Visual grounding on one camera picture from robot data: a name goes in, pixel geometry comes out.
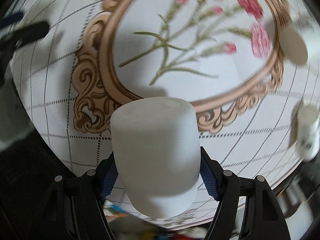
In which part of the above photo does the dark chair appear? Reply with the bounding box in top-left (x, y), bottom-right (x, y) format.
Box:
top-left (274, 172), bottom-right (313, 219)

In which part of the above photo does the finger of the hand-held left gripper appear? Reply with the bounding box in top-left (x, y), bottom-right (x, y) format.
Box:
top-left (4, 21), bottom-right (50, 48)
top-left (0, 11), bottom-right (25, 30)

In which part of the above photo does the colourful paper box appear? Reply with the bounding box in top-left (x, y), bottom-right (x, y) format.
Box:
top-left (104, 200), bottom-right (131, 222)

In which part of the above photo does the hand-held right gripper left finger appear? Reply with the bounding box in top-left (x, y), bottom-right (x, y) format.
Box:
top-left (32, 154), bottom-right (118, 240)

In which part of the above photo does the floral printed tablecloth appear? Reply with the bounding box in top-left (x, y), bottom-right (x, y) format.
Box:
top-left (5, 0), bottom-right (320, 230)

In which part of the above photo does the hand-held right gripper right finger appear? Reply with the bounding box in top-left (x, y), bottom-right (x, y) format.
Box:
top-left (199, 146), bottom-right (292, 240)

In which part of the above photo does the white cup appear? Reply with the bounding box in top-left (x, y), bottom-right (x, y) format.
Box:
top-left (289, 104), bottom-right (320, 162)
top-left (264, 15), bottom-right (316, 65)
top-left (110, 97), bottom-right (202, 218)

